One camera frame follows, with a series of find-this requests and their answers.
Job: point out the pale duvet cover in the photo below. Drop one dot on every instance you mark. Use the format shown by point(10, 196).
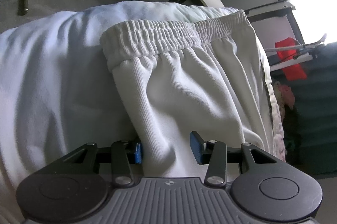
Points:
point(52, 69)

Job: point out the pink cloth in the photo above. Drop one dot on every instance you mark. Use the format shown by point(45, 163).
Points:
point(285, 95)

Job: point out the red cloth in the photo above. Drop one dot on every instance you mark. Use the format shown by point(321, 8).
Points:
point(291, 61)

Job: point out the dark framed window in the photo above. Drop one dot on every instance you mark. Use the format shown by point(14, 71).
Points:
point(310, 3)

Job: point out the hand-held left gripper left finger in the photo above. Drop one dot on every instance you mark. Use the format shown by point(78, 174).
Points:
point(138, 153)

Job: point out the white pants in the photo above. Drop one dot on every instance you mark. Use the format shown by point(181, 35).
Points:
point(184, 82)

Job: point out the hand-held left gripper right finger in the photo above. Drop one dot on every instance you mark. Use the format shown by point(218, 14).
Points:
point(196, 147)

